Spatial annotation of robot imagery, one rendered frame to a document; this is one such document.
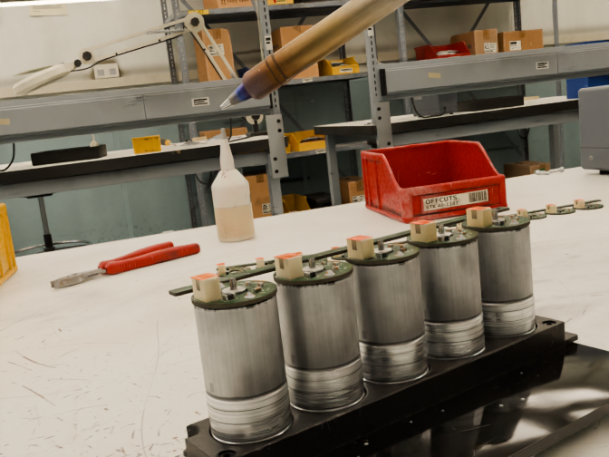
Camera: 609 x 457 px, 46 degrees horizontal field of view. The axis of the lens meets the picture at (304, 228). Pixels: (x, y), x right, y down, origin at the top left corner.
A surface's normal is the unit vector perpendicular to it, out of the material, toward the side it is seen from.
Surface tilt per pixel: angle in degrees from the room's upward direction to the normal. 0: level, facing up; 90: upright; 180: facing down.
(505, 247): 90
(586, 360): 0
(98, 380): 0
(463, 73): 90
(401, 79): 90
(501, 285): 90
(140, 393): 0
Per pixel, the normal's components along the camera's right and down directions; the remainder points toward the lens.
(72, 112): 0.32, 0.13
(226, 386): -0.31, 0.20
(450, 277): 0.03, 0.17
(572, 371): -0.11, -0.98
